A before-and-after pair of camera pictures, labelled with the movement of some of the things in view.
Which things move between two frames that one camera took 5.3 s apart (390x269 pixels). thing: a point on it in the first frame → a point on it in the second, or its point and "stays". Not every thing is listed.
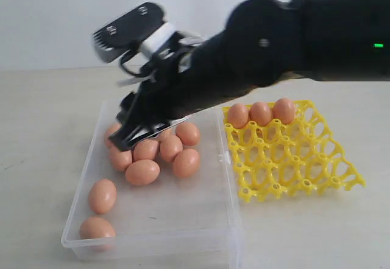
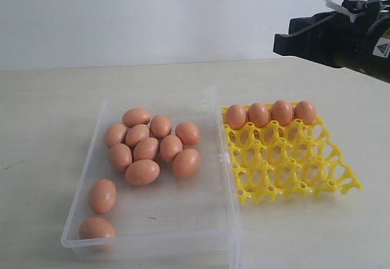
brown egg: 186,163 stays
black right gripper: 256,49 → 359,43
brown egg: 170,146 stays
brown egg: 237,115 stays
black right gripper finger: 124,138 → 304,41
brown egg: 145,150 stays
